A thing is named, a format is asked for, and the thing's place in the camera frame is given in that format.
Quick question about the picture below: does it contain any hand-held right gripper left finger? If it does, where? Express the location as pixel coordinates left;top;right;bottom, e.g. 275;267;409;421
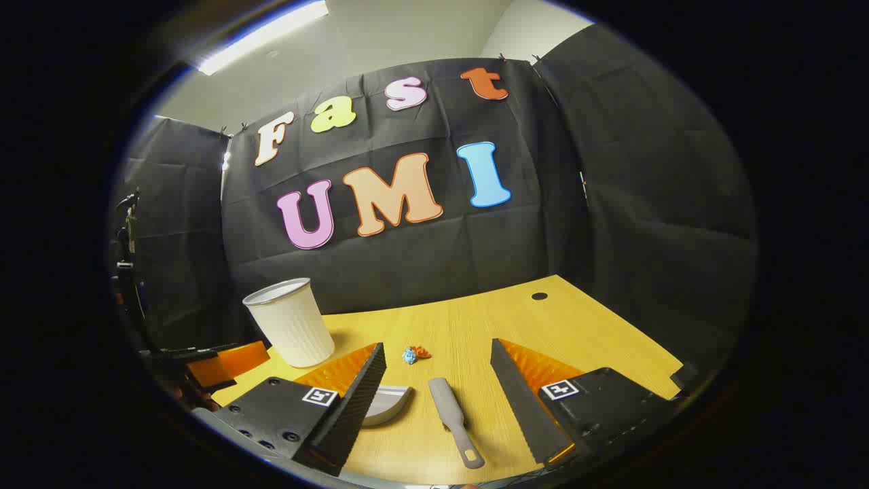
212;342;388;477

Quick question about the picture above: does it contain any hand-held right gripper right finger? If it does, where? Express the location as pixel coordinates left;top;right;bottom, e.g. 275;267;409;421
489;338;682;468

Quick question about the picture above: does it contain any grey plastic dustpan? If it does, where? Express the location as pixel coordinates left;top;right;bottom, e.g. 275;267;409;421
362;384;414;428

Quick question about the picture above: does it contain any white ribbed garbage bin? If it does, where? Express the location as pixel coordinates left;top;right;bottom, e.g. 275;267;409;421
242;277;336;369

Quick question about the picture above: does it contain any small grey broom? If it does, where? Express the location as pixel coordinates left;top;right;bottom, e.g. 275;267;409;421
428;377;486;470

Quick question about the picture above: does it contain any wooden desktop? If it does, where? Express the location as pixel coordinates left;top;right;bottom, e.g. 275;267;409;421
212;274;685;486

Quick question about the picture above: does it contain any dark tripod stand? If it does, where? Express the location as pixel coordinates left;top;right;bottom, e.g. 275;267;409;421
109;189;147;328

